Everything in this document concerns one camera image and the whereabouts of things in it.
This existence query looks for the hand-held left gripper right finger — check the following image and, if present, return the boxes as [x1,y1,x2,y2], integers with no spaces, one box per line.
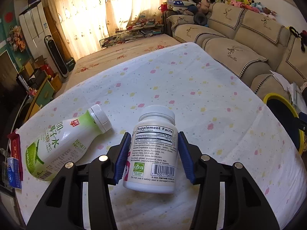
[177,131,281,230]

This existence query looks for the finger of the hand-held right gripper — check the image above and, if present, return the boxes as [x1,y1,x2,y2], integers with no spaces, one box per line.
[292,117,307,132]

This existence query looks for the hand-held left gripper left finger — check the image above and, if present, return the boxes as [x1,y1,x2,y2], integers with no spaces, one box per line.
[25,132,132,230]

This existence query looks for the yellow-rimmed black trash bin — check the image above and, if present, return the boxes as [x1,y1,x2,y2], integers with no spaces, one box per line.
[262,92,307,156]

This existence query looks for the white supplement bottle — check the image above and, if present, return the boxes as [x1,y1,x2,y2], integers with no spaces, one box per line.
[122,105,178,194]

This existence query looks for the papers on sofa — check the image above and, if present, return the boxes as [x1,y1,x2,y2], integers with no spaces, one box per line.
[270,70,307,106]

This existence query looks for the green and white drink bottle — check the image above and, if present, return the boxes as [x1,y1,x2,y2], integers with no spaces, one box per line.
[25,104,112,182]

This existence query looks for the dotted white tablecloth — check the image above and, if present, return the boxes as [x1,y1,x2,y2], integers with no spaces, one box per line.
[14,42,307,230]

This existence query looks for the black plush toy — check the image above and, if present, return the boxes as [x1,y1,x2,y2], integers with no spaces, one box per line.
[289,26,307,51]

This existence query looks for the green wooden cabinet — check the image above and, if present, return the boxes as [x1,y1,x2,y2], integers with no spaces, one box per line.
[31,76,56,109]

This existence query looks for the floral beige cover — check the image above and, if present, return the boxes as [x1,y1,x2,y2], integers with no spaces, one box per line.
[68,34,183,87]

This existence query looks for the beige sofa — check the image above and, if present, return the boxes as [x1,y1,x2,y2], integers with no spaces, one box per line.
[165,2,307,101]

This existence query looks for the red packet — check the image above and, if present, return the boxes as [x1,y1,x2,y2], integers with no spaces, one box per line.
[11,129,25,188]

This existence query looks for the blue packet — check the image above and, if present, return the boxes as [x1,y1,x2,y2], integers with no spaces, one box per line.
[6,158,23,189]

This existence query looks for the glass coffee table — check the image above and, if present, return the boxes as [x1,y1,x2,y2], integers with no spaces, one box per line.
[99,28,166,50]

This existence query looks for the black tower fan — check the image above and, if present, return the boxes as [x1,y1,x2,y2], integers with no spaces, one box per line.
[44,35,70,78]

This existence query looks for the cardboard boxes by fan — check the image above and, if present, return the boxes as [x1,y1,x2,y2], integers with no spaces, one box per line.
[22,55,63,94]

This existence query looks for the pile of books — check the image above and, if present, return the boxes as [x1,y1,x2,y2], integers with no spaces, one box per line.
[115,20,164,39]

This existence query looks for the pile of plush toys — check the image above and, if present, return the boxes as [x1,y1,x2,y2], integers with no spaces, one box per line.
[196,0,279,21]

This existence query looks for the grey neck pillow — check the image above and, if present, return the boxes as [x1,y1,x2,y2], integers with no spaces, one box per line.
[193,12,208,26]

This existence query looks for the cream patterned curtains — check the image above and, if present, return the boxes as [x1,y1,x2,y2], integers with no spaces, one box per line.
[41,0,190,58]

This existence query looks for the blue star-printed bag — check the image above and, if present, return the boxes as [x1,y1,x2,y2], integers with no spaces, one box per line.
[167,0,190,8]

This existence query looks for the artificial flower bunch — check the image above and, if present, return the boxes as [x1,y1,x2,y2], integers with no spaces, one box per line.
[7,25,27,52]

